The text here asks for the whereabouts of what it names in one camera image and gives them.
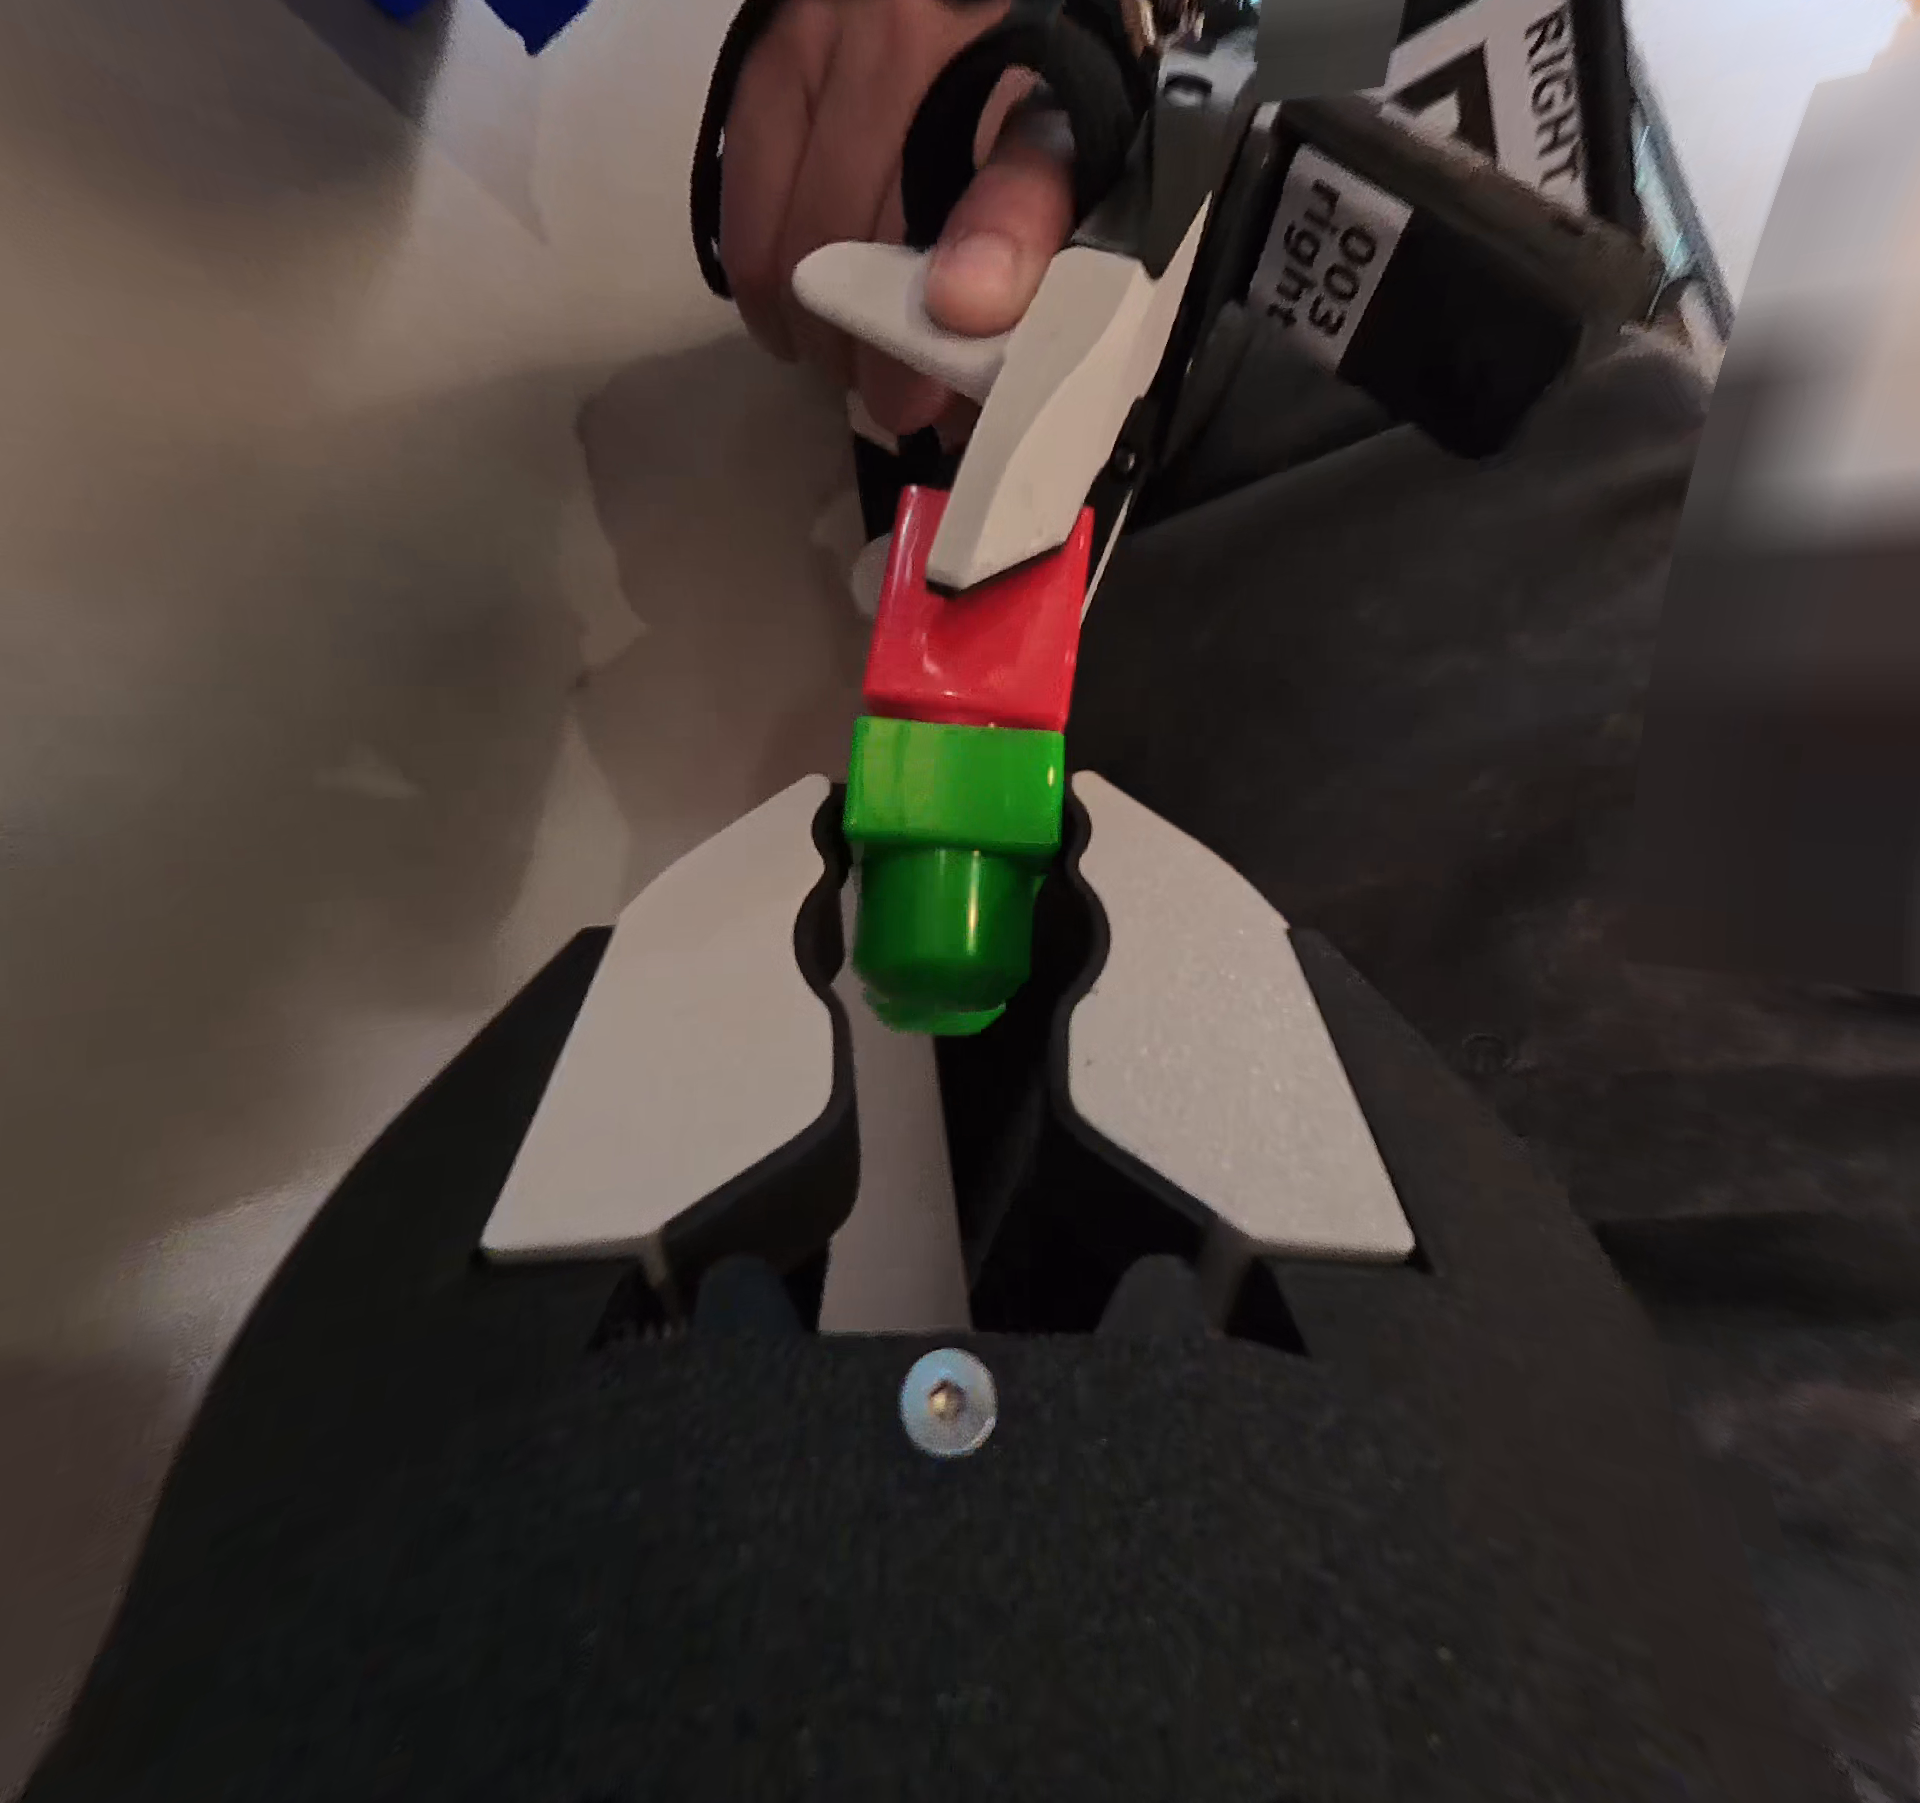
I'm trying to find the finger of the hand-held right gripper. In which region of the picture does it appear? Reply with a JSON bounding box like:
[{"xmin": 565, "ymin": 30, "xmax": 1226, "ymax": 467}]
[
  {"xmin": 927, "ymin": 202, "xmax": 1210, "ymax": 595},
  {"xmin": 1085, "ymin": 440, "xmax": 1153, "ymax": 603}
]

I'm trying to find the green two-stud toy block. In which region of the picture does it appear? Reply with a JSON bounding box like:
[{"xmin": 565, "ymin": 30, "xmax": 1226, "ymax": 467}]
[{"xmin": 840, "ymin": 714, "xmax": 1069, "ymax": 1035}]

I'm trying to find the black white marker poster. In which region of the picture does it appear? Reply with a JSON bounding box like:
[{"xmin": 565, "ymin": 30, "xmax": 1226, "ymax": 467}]
[{"xmin": 1380, "ymin": 0, "xmax": 1639, "ymax": 222}]

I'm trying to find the red single-stud toy block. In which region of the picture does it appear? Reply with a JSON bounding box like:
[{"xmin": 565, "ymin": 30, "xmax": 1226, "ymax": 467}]
[{"xmin": 862, "ymin": 484, "xmax": 1094, "ymax": 731}]

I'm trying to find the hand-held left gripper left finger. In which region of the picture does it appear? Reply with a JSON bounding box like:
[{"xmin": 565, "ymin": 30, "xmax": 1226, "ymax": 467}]
[{"xmin": 479, "ymin": 778, "xmax": 862, "ymax": 1266}]

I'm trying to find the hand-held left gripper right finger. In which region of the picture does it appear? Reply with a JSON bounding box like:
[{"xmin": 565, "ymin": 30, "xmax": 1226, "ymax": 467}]
[{"xmin": 1050, "ymin": 771, "xmax": 1414, "ymax": 1326}]

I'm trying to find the person's right hand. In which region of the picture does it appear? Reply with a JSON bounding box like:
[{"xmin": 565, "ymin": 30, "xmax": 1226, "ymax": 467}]
[{"xmin": 717, "ymin": 0, "xmax": 1082, "ymax": 440}]

